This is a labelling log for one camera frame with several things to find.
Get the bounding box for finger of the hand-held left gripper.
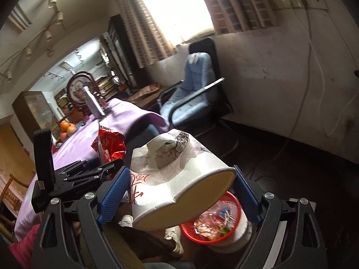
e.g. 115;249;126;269
57;159;99;176
67;158;125;184

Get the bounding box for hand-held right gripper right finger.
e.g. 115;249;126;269
232;165;328;269

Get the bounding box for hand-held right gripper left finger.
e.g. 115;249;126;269
31;166;132;269

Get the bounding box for red snack packet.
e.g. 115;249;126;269
91;123;127;165

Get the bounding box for white paper cup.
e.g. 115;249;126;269
129;129;236;232

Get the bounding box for red plastic basket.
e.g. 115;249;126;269
179;191;242;243

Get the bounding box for blue rimmed fruit bowl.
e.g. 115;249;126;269
52;123;85;148

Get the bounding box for purple tablecloth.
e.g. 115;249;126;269
14;98;169;241

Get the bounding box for person's shoe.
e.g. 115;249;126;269
119;214;134;227
164;226;184;258

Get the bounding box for white bucket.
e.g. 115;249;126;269
206;219;253;254

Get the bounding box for glass door display cabinet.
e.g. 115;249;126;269
12;90;61;143

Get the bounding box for person's leg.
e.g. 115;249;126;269
112;224;177;261

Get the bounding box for wooden armchair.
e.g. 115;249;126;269
0;174;31;230

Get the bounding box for stainless steel bottle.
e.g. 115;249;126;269
82;87;105;118

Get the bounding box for round decorative plate screen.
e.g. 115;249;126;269
66;71;97;110

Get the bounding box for low wooden side table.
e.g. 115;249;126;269
127;82;171;111

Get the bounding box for blue chair cushion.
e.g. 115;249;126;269
160;53;213;126

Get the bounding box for tall dark wooden cabinet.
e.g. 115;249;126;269
108;14;139;90

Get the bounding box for ceiling air vent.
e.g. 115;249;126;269
8;6;33;31

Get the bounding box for checked curtain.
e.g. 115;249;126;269
196;0;278;35
111;0;178;68

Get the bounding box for black office chair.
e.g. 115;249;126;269
157;36;234;129

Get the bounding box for window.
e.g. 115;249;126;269
130;0;215;47

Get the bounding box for black power cable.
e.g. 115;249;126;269
278;8;313;157

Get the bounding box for wall power outlets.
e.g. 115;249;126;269
269;0;328;10

